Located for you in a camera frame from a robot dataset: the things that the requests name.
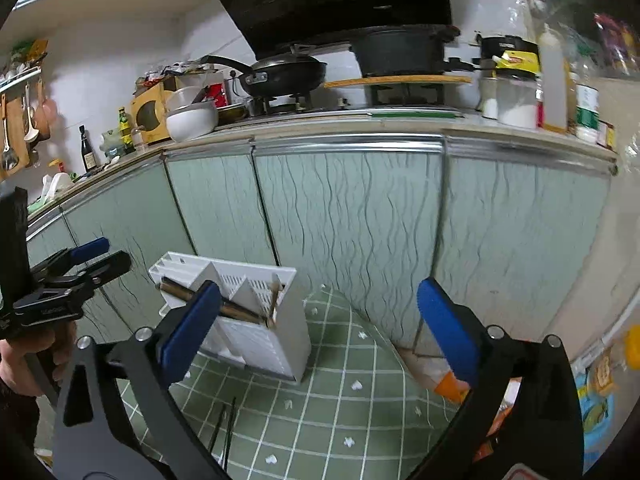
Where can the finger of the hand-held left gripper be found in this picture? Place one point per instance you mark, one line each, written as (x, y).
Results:
(107, 267)
(90, 249)

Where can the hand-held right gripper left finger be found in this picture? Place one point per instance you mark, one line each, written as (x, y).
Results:
(192, 330)

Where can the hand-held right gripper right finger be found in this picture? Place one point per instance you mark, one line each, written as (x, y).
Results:
(445, 325)

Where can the wooden chopstick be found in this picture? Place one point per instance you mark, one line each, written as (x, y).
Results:
(177, 291)
(274, 305)

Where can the white utensil holder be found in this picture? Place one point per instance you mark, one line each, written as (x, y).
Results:
(280, 350)

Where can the person's left hand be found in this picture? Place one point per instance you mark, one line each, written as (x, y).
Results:
(15, 365)

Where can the orange white packet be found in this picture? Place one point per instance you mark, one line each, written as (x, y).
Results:
(447, 385)

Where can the white plastic container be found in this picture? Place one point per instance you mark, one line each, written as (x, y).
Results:
(60, 182)

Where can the dark sauce bottle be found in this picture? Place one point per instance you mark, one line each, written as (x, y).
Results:
(89, 157)

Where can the black chopstick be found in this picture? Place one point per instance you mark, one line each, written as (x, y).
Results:
(216, 430)
(230, 430)

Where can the white ladle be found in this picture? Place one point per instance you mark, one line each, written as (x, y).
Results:
(31, 132)

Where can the wooden cutting board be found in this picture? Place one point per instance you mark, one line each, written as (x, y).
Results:
(17, 130)

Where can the green bottle yellow cap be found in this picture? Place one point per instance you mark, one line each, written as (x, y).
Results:
(125, 130)

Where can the yellow wooden box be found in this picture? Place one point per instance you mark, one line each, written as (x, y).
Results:
(160, 132)

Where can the green grid tablecloth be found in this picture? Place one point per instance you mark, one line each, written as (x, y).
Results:
(325, 410)

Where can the green kitchen cabinet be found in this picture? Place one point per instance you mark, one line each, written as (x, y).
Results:
(350, 210)

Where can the white bowl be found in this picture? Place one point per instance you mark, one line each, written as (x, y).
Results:
(192, 122)

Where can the blue printed snack bag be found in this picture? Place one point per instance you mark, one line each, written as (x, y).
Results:
(595, 410)

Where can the white pipe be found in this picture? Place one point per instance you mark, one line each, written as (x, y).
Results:
(617, 327)

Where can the clear plastic container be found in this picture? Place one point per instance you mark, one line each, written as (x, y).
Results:
(182, 96)

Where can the yellow lid plastic jar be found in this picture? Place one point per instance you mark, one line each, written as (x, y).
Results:
(631, 341)

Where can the red packet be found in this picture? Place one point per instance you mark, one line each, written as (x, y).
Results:
(215, 94)

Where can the small glass jar white powder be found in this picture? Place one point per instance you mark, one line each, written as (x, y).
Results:
(489, 100)

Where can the large glass jar white powder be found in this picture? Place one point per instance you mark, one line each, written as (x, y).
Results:
(517, 105)

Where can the gas stove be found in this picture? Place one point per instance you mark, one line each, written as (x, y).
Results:
(400, 97)

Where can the green label white jar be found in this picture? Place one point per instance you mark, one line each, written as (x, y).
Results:
(586, 115)

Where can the black frying pan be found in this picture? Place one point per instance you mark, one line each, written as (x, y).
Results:
(285, 77)

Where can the white squeeze bottle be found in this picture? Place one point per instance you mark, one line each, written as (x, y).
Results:
(552, 85)

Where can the black cooking pot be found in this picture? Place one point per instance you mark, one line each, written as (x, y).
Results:
(400, 52)

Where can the black yellow container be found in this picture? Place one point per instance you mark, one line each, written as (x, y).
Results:
(510, 55)

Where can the wall utensil rack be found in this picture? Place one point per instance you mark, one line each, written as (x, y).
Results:
(20, 79)

